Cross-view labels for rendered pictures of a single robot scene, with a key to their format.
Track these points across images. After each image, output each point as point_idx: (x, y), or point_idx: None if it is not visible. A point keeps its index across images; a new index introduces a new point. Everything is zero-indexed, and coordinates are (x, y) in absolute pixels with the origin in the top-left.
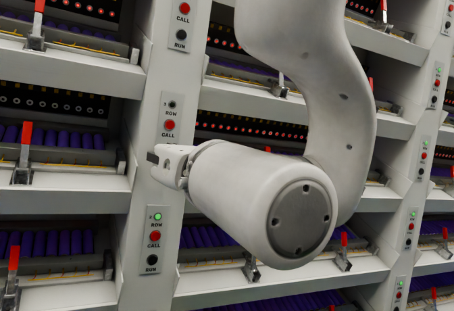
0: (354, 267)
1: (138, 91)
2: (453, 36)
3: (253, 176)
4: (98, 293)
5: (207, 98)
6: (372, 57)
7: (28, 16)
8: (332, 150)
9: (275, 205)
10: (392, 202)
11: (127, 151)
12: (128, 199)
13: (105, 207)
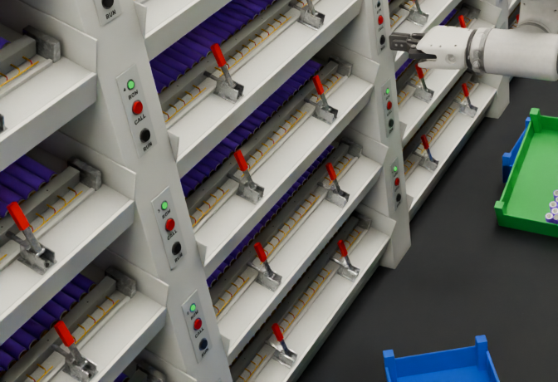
0: None
1: (359, 8)
2: None
3: (543, 51)
4: (365, 166)
5: None
6: None
7: None
8: (545, 13)
9: (557, 59)
10: None
11: (339, 56)
12: (371, 90)
13: (362, 105)
